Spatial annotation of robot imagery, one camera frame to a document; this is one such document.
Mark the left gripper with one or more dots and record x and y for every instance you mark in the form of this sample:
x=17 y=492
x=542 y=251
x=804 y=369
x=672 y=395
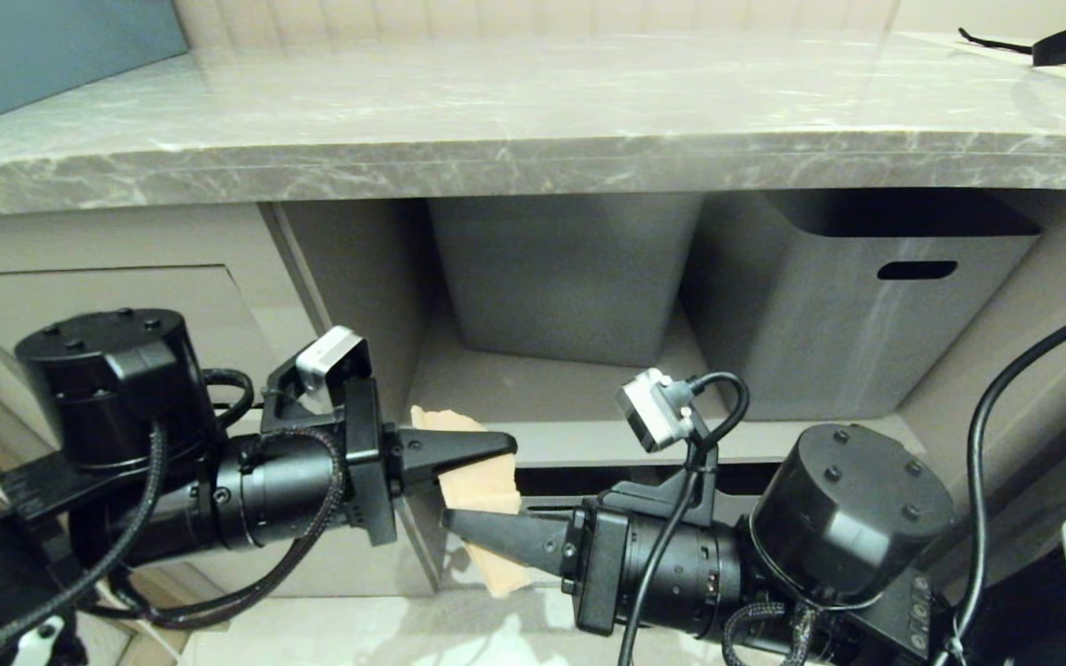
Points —
x=283 y=486

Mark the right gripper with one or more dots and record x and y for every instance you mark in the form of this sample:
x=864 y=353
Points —
x=672 y=569

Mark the tan paper piece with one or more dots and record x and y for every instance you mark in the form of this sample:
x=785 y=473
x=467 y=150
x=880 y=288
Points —
x=487 y=490

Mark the grey plastic trash bin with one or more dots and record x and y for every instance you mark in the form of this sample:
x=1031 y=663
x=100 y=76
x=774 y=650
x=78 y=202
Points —
x=561 y=277

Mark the beige cabinet door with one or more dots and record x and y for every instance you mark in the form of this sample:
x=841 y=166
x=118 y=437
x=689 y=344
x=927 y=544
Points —
x=126 y=289

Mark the grey-blue panel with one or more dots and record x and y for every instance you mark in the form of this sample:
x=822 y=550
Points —
x=43 y=55

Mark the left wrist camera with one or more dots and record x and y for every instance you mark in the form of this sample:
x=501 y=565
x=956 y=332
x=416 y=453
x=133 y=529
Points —
x=331 y=356

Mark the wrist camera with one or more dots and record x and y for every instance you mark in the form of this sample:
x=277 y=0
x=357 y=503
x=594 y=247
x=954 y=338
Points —
x=651 y=409
x=331 y=356

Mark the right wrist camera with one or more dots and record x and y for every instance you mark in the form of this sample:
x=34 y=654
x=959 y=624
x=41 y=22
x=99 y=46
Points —
x=651 y=409

